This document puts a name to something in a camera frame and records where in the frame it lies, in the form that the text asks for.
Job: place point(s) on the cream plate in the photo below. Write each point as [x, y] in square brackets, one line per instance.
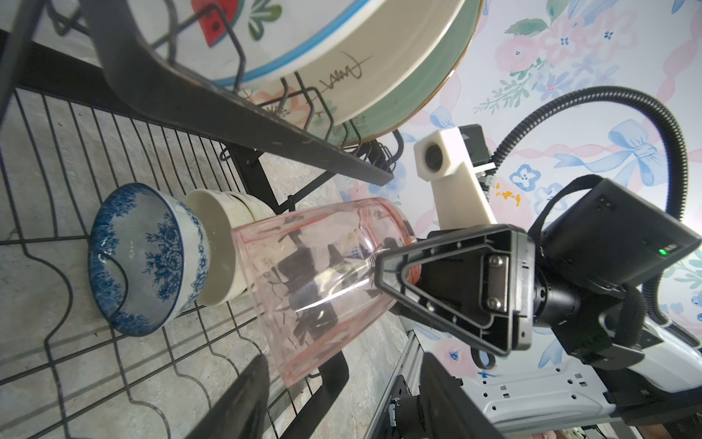
[365, 67]

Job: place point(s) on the pink transparent cup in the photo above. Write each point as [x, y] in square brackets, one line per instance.
[311, 276]

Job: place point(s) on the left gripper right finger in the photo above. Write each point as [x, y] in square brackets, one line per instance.
[448, 411]

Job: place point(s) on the white plate with blue rim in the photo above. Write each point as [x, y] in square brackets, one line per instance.
[244, 42]

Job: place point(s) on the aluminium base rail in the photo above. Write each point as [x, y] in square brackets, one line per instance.
[399, 413]

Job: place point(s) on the blue floral bowl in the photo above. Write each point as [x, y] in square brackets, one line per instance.
[148, 259]

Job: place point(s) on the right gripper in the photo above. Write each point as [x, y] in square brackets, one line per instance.
[476, 284]

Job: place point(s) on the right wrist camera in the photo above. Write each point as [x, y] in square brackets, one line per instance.
[443, 160]

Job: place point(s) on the cream ceramic bowl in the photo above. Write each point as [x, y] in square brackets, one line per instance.
[220, 213]

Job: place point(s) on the green plate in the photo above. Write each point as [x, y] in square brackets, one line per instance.
[408, 98]

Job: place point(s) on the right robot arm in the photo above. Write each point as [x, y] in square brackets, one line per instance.
[581, 275]

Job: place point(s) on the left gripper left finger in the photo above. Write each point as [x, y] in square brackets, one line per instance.
[240, 411]

